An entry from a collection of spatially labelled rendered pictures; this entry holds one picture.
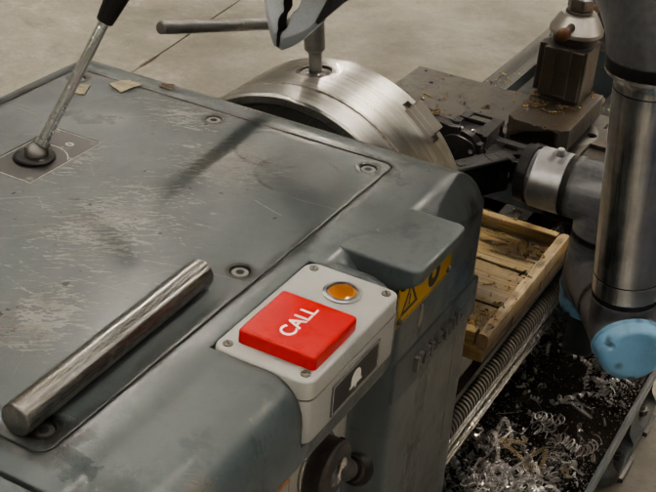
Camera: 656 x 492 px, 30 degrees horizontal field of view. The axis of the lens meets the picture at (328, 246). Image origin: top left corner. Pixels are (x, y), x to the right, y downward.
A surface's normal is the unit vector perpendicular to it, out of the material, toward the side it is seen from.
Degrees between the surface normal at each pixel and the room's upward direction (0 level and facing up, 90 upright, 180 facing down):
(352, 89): 13
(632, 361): 90
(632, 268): 91
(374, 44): 0
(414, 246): 0
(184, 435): 0
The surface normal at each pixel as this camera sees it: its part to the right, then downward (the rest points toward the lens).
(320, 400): 0.87, 0.30
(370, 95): 0.37, -0.70
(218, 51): 0.07, -0.86
